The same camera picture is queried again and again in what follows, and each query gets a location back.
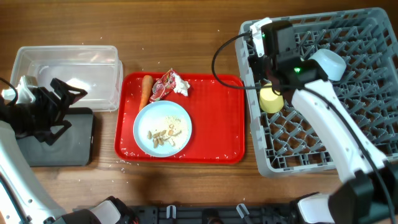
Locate light blue small bowl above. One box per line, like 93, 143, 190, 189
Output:
310, 49, 346, 81

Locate red serving tray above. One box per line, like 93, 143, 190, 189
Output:
114, 72, 245, 164

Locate clear plastic bin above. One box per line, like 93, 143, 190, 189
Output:
10, 45, 123, 111

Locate right black cable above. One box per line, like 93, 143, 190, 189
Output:
211, 32, 396, 224

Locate grey dishwasher rack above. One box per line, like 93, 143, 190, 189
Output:
235, 7, 397, 177

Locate almonds and rice scraps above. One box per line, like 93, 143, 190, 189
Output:
147, 116, 188, 149

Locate light blue plate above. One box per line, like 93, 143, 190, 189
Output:
132, 101, 193, 158

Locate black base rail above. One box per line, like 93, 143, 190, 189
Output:
71, 202, 299, 224

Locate yellow cup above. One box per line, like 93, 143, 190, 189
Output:
259, 83, 284, 114

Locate red snack wrapper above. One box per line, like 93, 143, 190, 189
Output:
149, 69, 178, 103

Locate white tissue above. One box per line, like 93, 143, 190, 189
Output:
172, 72, 190, 97

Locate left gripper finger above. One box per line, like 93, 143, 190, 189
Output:
34, 120, 72, 146
50, 78, 88, 105

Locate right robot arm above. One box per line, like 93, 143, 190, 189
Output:
251, 18, 397, 223

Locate black plastic tray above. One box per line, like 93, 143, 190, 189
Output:
17, 108, 95, 167

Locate orange carrot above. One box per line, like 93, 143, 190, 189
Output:
139, 75, 154, 111

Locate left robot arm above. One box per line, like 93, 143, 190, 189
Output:
1, 78, 123, 224

